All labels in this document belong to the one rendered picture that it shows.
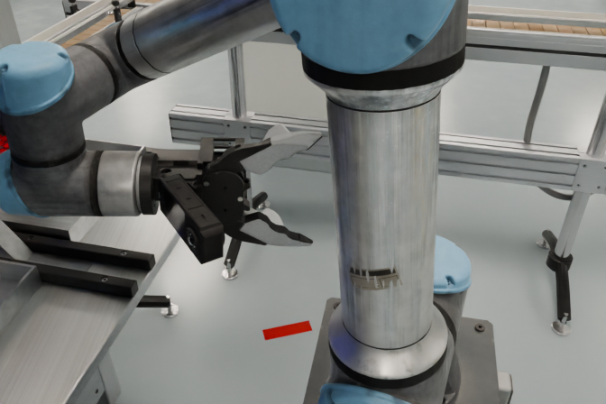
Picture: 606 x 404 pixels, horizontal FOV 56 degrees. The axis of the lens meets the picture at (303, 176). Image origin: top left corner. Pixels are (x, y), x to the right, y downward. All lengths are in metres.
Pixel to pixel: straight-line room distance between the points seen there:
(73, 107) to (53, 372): 0.33
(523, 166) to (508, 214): 0.67
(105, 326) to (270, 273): 1.36
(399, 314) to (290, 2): 0.28
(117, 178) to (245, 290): 1.47
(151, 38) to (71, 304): 0.40
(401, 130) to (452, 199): 2.17
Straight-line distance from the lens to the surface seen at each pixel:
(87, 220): 0.97
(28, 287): 0.88
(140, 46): 0.65
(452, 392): 0.81
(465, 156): 1.88
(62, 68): 0.61
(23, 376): 0.80
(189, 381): 1.85
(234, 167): 0.62
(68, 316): 0.84
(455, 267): 0.67
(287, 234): 0.68
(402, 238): 0.45
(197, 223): 0.57
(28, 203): 0.67
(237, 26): 0.58
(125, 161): 0.65
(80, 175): 0.65
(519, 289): 2.21
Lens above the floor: 1.46
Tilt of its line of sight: 34 degrees down
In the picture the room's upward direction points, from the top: straight up
